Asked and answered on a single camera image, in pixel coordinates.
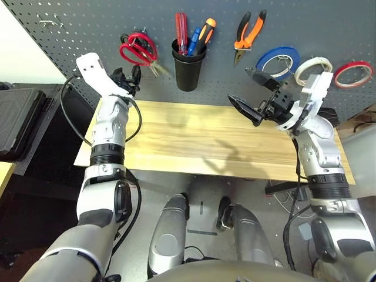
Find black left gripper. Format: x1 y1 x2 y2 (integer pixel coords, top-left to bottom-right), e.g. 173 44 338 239
110 65 142 98

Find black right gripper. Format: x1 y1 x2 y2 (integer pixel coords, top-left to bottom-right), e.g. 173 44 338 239
227 66 296 127

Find red handled scissors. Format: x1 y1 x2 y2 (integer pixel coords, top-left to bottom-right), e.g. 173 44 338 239
119 32 170 78

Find white tape roll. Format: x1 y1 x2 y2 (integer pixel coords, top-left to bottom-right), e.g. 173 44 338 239
294 56 334 86

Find orange black pliers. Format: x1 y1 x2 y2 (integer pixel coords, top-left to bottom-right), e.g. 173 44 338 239
233 9 267 67

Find red handled screwdriver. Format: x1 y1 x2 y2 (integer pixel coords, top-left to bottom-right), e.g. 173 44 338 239
175 12 189 56

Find grey perforated pegboard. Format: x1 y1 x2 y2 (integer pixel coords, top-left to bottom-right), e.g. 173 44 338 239
2 0 376 121

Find metal double pegboard hook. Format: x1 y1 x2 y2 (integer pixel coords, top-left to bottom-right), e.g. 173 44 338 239
36 13 64 29

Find blue tape roll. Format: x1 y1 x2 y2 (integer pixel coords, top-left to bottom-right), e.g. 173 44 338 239
255 46 301 82

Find black plastic tool cup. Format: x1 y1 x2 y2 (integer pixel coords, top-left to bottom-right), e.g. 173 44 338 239
171 38 207 92

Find black plastic tool case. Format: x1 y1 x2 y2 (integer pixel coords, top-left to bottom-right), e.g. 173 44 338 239
318 107 340 127

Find red tape roll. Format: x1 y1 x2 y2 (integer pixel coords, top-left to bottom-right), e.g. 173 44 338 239
334 61 374 89

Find black metal table foot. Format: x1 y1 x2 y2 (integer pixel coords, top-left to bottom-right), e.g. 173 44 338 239
265 180 309 195

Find black ribbed equipment case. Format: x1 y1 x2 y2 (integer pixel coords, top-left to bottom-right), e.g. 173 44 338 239
0 88 49 162

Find black cabinet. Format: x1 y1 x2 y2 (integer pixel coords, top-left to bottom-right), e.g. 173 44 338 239
0 82 98 259

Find silver robot right leg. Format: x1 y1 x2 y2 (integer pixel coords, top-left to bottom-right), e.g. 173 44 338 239
217 196 277 267

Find silver robot leg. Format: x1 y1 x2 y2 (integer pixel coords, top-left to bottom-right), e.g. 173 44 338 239
146 192 190 277
217 196 277 267

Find grey foot pedal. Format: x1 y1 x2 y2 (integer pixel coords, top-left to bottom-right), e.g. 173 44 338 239
298 222 314 240

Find silver robot left leg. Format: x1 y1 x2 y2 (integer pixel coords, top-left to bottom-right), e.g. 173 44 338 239
146 192 190 277

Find grey robot torso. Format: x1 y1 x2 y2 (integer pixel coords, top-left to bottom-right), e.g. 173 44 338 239
146 260 315 282

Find camouflage trouser leg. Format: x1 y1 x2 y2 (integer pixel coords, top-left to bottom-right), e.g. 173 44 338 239
311 258 353 282

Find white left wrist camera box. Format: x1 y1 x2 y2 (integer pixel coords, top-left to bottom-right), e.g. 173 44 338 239
75 52 135 99

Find blue handled screwdriver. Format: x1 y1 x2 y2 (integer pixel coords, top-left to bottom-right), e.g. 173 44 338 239
187 26 202 56

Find orange black handled screwdriver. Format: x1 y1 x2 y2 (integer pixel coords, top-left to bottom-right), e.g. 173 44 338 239
192 18 217 56

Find black floor cable loop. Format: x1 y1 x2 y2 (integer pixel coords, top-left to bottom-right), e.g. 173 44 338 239
183 246 220 262

